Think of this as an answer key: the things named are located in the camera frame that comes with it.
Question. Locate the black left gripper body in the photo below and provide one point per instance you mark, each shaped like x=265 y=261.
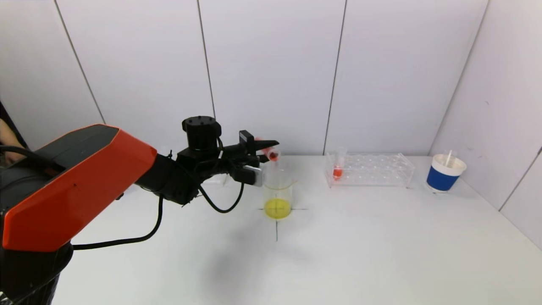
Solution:
x=247 y=143

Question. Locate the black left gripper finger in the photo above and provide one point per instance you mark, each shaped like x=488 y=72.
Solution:
x=261 y=159
x=262 y=144

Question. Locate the test tube with red pigment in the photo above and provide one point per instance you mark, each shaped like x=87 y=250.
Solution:
x=337 y=172
x=274 y=156

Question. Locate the test tube with yellow pigment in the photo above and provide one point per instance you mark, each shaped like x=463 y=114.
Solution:
x=447 y=159

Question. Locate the bare bystander forearm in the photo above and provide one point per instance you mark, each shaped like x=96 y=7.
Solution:
x=6 y=135

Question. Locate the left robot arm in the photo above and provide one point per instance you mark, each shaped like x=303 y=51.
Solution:
x=84 y=182

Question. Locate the clear acrylic test tube rack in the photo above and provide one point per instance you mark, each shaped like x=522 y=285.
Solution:
x=372 y=173
x=223 y=181

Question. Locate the clear glass beaker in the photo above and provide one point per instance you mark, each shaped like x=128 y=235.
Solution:
x=277 y=208

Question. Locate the bare bystander hand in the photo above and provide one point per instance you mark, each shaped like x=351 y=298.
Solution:
x=15 y=156

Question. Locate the blue white paper cup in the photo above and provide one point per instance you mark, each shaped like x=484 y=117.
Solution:
x=442 y=180

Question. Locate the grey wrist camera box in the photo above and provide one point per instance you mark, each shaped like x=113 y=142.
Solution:
x=253 y=176

